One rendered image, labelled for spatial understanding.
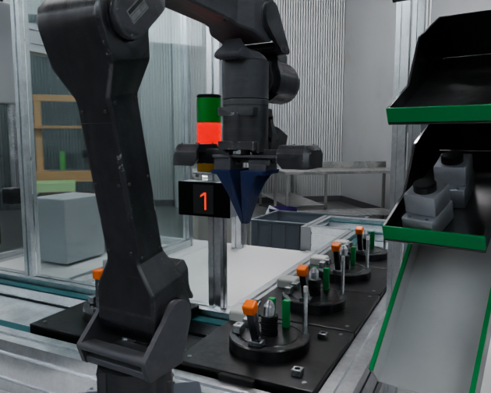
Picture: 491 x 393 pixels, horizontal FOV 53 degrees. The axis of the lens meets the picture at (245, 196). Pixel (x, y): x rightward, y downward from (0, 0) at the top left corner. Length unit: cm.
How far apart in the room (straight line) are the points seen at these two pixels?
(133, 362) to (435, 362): 45
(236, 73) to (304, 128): 963
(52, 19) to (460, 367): 63
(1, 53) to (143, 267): 130
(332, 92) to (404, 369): 982
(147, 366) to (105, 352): 5
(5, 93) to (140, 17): 127
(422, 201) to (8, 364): 78
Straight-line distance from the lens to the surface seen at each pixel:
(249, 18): 59
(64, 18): 42
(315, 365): 83
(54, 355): 95
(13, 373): 105
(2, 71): 167
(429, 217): 69
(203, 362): 84
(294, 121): 1016
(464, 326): 77
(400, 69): 81
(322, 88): 1039
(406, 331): 78
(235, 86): 60
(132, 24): 41
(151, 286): 45
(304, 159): 56
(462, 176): 75
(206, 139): 99
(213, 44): 105
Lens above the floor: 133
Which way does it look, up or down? 7 degrees down
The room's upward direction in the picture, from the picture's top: straight up
